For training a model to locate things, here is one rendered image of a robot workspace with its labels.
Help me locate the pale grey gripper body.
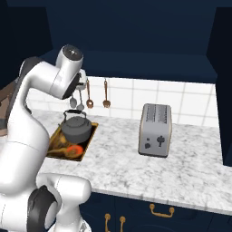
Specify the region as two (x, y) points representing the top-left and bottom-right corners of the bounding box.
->
(74, 69), (89, 91)

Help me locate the dark grey kettle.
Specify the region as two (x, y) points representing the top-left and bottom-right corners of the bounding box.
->
(58, 109), (93, 145)

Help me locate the brown wooden tray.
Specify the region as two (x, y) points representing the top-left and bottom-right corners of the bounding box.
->
(45, 121), (100, 162)

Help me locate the navy upper cabinet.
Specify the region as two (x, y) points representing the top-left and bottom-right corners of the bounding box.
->
(0, 0), (232, 85)

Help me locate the orange mug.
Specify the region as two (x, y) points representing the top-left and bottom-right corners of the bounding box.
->
(65, 144), (84, 156)

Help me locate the navy tall cabinet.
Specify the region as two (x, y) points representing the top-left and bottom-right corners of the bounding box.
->
(206, 5), (232, 168)

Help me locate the navy lower cabinet run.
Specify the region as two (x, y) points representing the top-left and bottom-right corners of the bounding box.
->
(77, 190), (232, 232)

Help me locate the grey hanging spoon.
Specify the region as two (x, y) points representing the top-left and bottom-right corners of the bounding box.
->
(69, 92), (78, 110)
(76, 89), (86, 112)

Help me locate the brown wooden shelf unit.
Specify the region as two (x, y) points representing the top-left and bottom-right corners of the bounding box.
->
(0, 79), (20, 138)

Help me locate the grey two-slot toaster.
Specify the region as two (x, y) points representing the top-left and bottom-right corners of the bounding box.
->
(137, 102), (173, 159)

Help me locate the brass cabinet door handle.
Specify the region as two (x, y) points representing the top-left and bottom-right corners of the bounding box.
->
(103, 213), (111, 232)
(119, 215), (126, 232)

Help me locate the brass drawer handle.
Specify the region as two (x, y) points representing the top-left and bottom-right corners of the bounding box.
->
(149, 203), (176, 218)

